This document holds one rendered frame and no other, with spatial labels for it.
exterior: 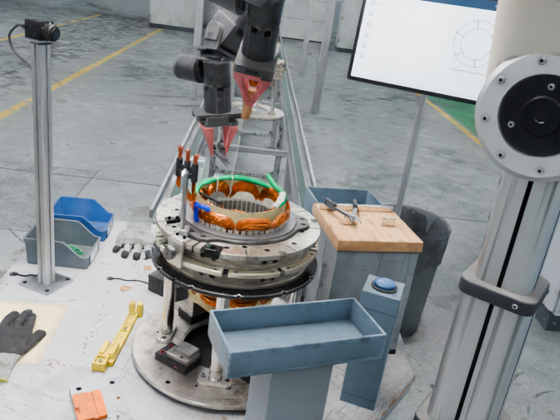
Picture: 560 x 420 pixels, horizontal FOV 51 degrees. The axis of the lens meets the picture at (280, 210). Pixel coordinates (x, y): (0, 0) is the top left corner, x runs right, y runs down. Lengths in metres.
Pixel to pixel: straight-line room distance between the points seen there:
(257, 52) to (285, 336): 0.46
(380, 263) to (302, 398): 0.42
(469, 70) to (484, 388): 1.28
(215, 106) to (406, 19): 1.01
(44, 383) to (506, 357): 0.82
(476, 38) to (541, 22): 1.30
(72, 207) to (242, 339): 1.05
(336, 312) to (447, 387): 0.21
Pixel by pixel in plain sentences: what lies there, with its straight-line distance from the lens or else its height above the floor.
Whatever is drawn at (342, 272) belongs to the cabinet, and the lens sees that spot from 1.23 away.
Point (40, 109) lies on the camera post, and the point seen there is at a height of 1.21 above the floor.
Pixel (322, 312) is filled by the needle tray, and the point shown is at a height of 1.04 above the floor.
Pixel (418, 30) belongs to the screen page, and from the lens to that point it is 2.06.
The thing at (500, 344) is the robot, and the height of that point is 1.10.
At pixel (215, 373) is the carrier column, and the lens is 1.16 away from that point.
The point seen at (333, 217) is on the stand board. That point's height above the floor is 1.07.
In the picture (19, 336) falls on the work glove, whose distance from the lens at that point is 1.32.
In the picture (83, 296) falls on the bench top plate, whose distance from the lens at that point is 1.48.
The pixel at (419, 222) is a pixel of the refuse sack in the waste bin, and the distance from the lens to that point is 2.98.
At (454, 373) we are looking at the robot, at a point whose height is 1.02.
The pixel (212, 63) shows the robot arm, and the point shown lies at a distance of 1.21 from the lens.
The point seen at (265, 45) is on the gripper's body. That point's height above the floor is 1.44.
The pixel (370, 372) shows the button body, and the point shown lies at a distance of 1.17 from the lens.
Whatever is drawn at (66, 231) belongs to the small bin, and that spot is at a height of 0.82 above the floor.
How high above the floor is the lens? 1.54
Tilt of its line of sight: 22 degrees down
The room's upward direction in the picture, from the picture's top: 8 degrees clockwise
